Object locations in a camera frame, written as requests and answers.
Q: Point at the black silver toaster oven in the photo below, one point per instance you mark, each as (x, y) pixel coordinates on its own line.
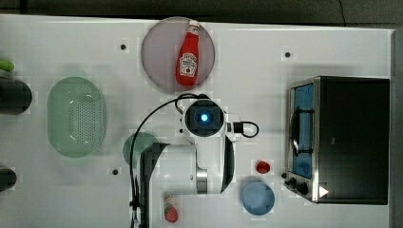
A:
(339, 140)

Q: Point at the green toy pepper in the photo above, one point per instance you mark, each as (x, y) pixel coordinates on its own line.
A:
(7, 66)

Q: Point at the red ketchup bottle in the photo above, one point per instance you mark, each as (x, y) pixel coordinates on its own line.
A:
(187, 65)

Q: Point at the blue cup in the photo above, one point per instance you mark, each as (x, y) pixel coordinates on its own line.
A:
(257, 198)

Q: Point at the black cylinder cup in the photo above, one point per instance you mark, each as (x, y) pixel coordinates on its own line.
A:
(8, 178)

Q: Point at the small red toy fruit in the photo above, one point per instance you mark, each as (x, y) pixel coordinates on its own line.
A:
(263, 167)

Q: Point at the green mug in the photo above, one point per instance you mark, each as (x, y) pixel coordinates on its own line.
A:
(133, 149)

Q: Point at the black frying pan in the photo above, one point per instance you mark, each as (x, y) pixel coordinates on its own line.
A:
(15, 96)

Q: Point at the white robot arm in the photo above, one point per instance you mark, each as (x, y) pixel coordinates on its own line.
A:
(205, 165)

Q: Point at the green oval colander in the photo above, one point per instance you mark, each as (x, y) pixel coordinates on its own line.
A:
(76, 117)

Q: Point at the purple round plate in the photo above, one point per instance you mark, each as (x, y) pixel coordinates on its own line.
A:
(161, 47)

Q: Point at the toy strawberry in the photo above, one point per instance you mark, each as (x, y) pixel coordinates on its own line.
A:
(170, 212)

